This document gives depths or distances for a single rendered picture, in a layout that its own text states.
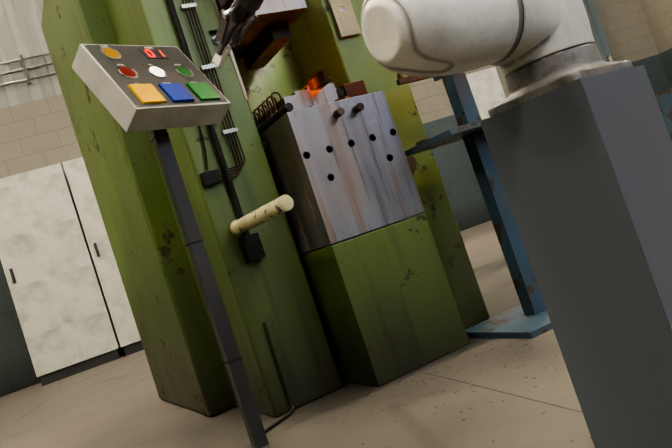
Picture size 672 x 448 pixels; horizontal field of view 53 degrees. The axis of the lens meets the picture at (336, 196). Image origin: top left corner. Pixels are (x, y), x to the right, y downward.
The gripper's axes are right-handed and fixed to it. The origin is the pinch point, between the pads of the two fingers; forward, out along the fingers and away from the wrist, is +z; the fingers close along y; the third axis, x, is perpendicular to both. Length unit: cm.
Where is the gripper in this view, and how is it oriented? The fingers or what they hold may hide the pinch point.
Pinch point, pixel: (221, 54)
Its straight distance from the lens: 195.5
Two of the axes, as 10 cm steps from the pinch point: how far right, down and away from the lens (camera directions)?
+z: -4.8, 7.2, 5.0
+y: 5.8, -1.6, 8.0
